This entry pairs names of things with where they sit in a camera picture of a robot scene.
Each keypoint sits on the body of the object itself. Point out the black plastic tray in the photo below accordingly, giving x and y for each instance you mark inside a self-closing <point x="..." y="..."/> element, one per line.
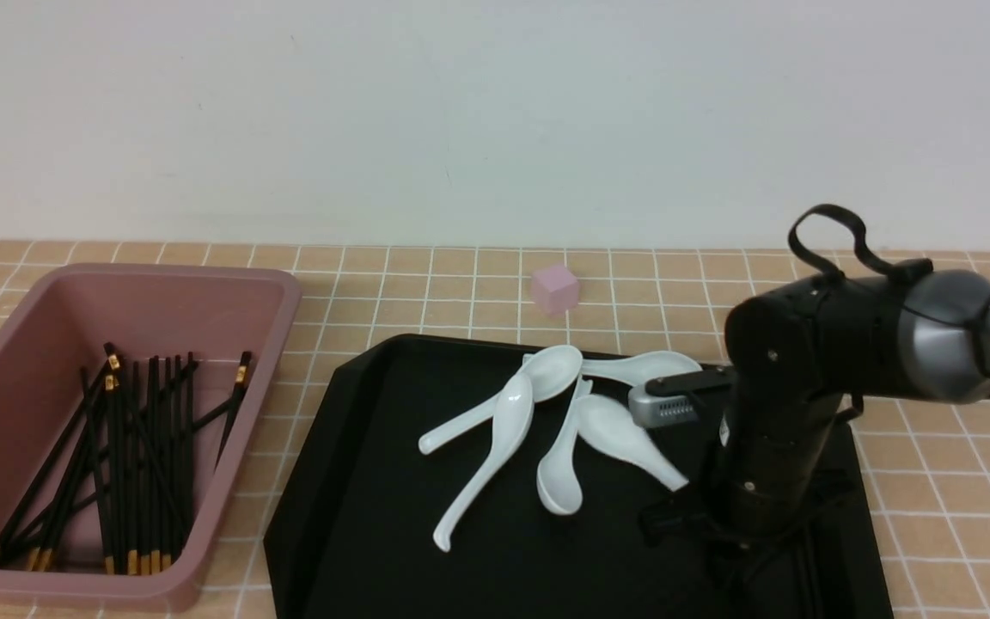
<point x="352" y="535"/>

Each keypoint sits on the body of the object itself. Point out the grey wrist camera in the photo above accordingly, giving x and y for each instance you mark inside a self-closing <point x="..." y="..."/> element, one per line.
<point x="667" y="406"/>

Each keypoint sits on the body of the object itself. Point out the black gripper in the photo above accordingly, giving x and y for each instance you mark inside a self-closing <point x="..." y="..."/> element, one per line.
<point x="758" y="487"/>

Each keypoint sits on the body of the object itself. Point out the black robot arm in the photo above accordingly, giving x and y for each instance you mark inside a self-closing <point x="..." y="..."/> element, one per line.
<point x="803" y="359"/>

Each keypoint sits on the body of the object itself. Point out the pink cube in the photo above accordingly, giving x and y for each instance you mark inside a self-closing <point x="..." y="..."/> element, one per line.
<point x="555" y="289"/>

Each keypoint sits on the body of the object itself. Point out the white ceramic soup spoon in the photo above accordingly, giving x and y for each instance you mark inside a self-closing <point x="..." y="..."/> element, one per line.
<point x="511" y="419"/>
<point x="557" y="484"/>
<point x="610" y="429"/>
<point x="640" y="369"/>
<point x="551" y="371"/>

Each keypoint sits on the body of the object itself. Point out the black chopstick gold tip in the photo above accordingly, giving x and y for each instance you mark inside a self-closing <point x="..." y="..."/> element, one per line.
<point x="235" y="400"/>
<point x="154" y="468"/>
<point x="112" y="474"/>
<point x="131" y="406"/>
<point x="39" y="538"/>

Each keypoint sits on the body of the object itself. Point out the pink plastic bin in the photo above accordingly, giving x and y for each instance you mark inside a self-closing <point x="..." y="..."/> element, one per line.
<point x="144" y="310"/>

